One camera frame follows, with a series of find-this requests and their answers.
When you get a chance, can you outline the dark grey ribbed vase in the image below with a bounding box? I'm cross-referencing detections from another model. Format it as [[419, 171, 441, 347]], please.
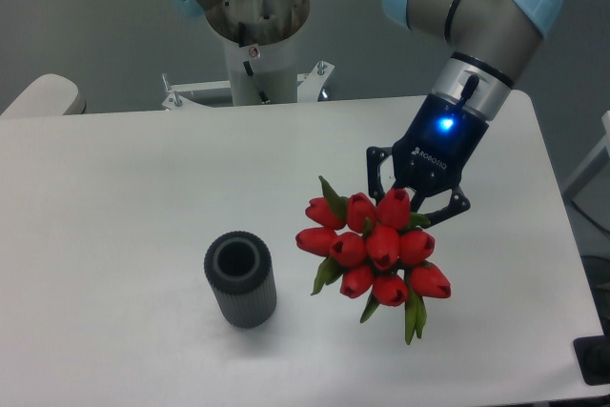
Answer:
[[203, 231, 277, 329]]

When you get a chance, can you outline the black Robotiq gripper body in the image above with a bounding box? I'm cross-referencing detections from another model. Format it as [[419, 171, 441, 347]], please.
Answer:
[[392, 94, 488, 197]]

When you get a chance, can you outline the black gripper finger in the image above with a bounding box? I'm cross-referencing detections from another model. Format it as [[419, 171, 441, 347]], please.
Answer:
[[366, 146, 393, 204], [414, 186, 471, 227]]

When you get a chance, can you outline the white metal base frame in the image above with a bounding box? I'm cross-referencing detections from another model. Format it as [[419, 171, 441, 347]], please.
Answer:
[[161, 60, 336, 111]]

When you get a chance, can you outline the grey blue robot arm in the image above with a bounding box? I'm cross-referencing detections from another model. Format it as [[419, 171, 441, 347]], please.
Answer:
[[171, 0, 562, 228]]

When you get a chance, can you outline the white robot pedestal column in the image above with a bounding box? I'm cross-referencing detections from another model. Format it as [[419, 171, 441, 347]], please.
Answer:
[[206, 0, 310, 106]]

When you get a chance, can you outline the beige chair back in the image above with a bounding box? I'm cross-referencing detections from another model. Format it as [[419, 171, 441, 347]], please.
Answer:
[[1, 73, 87, 119]]

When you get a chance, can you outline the black object at edge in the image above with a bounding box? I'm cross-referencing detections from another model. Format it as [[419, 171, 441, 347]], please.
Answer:
[[573, 336, 609, 386]]

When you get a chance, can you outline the white furniture leg right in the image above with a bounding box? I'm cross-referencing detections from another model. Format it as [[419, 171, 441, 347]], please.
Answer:
[[561, 112, 609, 201]]

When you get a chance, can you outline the red tulip bouquet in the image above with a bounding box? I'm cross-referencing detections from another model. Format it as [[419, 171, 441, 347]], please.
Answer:
[[295, 177, 452, 344]]

